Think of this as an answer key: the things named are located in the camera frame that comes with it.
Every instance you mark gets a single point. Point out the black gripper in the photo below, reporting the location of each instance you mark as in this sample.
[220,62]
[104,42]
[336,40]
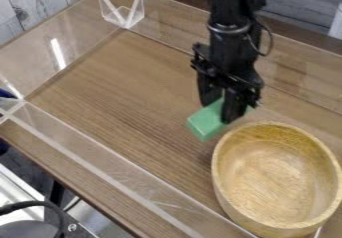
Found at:
[225,69]

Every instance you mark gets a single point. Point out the green rectangular block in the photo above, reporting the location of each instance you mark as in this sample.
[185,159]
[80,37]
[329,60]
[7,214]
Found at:
[205,122]

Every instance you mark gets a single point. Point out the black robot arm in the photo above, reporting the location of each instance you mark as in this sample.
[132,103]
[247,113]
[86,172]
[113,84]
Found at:
[237,16]

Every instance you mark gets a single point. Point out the brown wooden bowl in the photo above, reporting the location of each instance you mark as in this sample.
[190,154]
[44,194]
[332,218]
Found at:
[277,179]

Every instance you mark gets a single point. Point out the black table leg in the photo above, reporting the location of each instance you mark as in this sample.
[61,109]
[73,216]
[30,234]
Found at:
[57,193]

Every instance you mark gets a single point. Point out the black metal clamp plate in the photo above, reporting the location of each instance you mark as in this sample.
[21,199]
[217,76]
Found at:
[74,228]

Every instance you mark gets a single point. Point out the clear acrylic corner bracket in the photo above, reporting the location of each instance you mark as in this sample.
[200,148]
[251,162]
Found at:
[122,16]

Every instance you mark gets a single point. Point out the clear acrylic front wall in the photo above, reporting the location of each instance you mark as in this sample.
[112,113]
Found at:
[148,205]

